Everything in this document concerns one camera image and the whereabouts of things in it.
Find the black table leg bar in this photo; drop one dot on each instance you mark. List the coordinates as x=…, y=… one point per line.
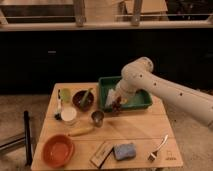
x=27, y=139

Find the white handled brush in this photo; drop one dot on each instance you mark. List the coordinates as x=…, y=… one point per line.
x=59, y=107

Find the dark grape bunch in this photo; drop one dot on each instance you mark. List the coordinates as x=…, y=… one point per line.
x=116, y=105

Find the wooden block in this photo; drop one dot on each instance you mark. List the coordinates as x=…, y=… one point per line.
x=101, y=154

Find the yellow banana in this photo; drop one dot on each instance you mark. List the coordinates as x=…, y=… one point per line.
x=81, y=131

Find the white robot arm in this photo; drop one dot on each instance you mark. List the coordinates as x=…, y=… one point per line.
x=138, y=75

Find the white cup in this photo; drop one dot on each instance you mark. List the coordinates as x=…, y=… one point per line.
x=69, y=115

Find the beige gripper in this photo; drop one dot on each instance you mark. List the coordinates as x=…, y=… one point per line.
x=122, y=101

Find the grey folded cloth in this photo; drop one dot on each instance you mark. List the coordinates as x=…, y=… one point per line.
x=110, y=97

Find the light green cup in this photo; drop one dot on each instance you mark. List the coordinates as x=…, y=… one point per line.
x=65, y=95

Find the blue sponge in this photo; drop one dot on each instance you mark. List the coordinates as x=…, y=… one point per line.
x=124, y=151

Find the dark maroon bowl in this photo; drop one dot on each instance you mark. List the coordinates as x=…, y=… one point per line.
x=78, y=97

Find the small metal cup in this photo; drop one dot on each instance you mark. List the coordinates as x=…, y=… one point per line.
x=97, y=117

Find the green plastic tray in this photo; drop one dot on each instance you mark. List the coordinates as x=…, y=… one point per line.
x=141, y=100

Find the green utensil in bowl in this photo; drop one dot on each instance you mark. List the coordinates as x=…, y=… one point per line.
x=82, y=102

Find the orange plastic bowl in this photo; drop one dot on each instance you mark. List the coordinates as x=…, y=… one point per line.
x=57, y=150

